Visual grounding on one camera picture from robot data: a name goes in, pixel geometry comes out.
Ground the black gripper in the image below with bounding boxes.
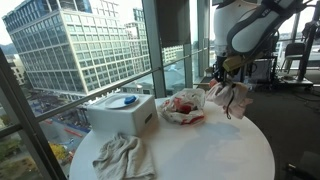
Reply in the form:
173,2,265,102
212,55,235,86

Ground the pink shirt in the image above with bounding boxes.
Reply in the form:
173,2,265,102
205,80,254,120

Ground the blue round object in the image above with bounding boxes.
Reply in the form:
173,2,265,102
123,95,138,105

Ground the dark window blind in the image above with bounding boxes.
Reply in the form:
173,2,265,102
156,0,192,48

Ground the grey window pillar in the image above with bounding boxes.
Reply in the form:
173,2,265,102
142,0,168,99

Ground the grey office chair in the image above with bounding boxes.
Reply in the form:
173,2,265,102
280,42,306,72

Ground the black tripod stand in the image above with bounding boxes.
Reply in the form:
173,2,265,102
297,0,320,85

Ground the white rectangular box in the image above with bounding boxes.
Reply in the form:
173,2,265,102
86,92,158,137

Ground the white plate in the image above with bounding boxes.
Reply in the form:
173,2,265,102
103,94,140,110

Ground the grey window handrail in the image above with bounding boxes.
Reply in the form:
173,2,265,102
0,49,214,138

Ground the beige crumpled towel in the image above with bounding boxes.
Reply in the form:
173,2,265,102
92,132,157,180

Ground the glass office building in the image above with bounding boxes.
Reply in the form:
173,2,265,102
2,0,152,101

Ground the yellowish wrist camera block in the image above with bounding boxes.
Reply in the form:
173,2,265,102
222,55,244,73

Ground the dark window frame post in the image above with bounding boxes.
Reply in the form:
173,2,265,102
0,48,68,180

